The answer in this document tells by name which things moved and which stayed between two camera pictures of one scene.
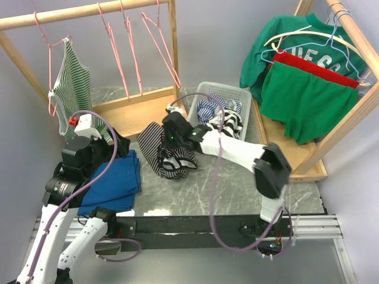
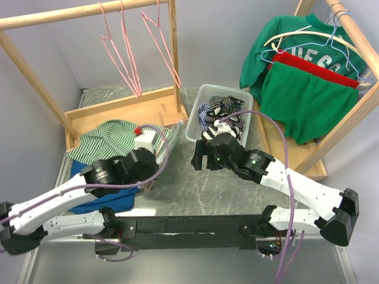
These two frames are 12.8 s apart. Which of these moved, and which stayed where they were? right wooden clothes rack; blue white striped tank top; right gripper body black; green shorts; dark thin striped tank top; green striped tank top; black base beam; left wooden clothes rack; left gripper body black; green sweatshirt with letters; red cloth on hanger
Moved: left gripper body black; dark thin striped tank top; right gripper body black; green striped tank top
Stayed: left wooden clothes rack; red cloth on hanger; blue white striped tank top; green sweatshirt with letters; right wooden clothes rack; black base beam; green shorts
